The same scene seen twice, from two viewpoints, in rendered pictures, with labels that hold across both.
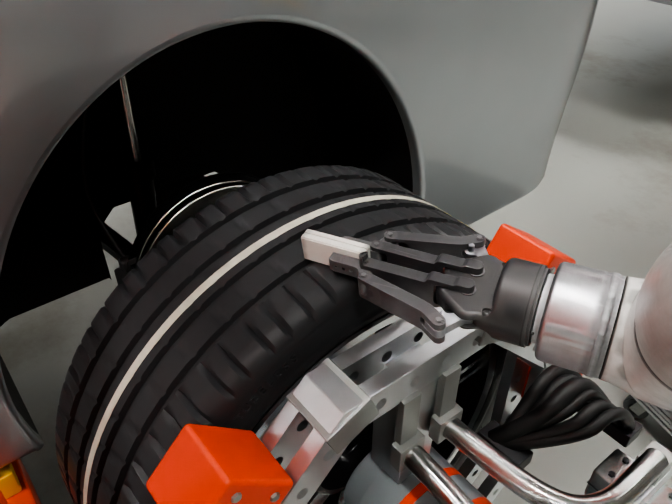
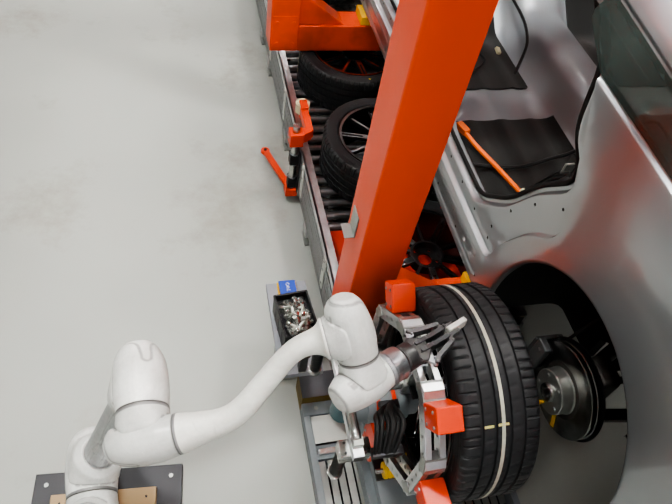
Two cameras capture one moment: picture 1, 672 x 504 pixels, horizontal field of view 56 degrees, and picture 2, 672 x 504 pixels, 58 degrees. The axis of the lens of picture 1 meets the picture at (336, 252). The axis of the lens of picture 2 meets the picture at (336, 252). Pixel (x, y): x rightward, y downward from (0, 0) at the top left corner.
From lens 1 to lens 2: 1.46 m
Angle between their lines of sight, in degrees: 71
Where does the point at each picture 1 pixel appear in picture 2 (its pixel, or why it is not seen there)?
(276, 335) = (433, 308)
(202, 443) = (406, 283)
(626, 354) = not seen: hidden behind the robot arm
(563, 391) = (392, 413)
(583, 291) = (392, 353)
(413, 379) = not seen: hidden behind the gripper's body
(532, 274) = (406, 349)
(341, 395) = (408, 322)
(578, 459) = not seen: outside the picture
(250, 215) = (494, 319)
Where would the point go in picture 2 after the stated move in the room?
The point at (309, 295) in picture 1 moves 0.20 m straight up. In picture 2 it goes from (443, 318) to (464, 276)
